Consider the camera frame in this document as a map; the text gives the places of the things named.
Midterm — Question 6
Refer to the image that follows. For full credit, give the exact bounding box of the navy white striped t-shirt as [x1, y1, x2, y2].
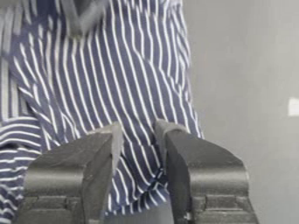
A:
[0, 0, 205, 224]

